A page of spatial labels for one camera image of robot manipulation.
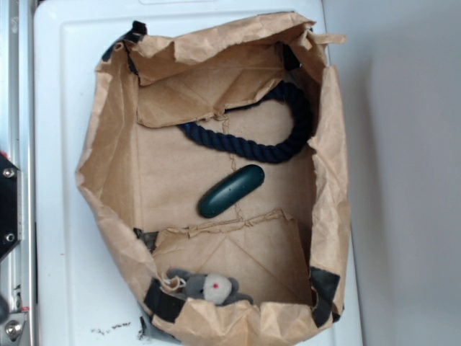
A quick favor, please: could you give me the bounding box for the dark green plastic pickle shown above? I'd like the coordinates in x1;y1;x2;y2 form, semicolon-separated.
197;164;265;218

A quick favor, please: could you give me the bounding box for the brown paper bag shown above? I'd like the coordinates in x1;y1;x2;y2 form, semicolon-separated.
76;12;351;345

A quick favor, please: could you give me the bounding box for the grey plush mouse toy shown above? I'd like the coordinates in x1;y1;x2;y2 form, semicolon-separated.
163;268;254;306

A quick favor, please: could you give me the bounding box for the white plastic tray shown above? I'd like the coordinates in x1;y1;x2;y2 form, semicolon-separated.
34;1;326;345

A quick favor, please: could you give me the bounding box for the navy blue rope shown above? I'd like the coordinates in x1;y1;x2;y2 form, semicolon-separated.
176;80;313;165

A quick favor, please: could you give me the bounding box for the black mounting bracket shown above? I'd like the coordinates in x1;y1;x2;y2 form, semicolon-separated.
0;151;21;261

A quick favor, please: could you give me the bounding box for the aluminium frame rail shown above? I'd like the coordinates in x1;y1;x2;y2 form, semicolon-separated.
1;1;39;345

